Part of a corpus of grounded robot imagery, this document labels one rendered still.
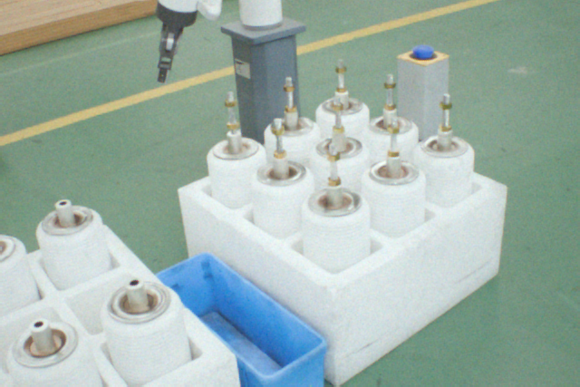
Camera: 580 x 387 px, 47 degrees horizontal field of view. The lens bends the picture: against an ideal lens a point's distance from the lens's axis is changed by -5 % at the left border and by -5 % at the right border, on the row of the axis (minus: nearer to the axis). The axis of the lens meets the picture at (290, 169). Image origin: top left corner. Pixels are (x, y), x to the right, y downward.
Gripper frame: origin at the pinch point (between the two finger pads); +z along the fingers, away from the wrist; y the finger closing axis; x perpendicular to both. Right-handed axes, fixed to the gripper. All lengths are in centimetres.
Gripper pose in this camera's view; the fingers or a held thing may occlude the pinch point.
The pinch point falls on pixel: (163, 67)
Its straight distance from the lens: 133.1
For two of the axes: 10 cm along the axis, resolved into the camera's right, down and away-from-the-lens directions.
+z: -2.9, 7.4, 6.1
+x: 9.6, 2.0, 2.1
